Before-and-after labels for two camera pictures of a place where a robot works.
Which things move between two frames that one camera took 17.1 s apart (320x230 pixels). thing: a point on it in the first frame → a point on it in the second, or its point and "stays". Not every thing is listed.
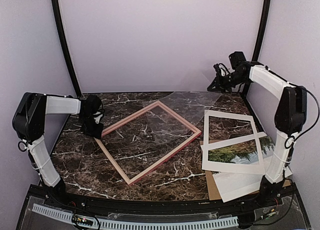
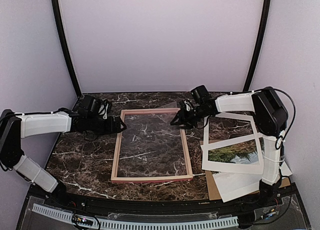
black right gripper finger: x=216 y=85 → x=177 y=119
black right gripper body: x=233 y=80 → x=194 y=115
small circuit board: x=81 y=220 stays
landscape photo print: x=235 y=186 stays
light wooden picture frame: x=196 y=133 → x=115 y=179
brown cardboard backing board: x=213 y=192 stays
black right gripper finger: x=216 y=87 → x=189 y=125
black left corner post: x=54 y=7 stays
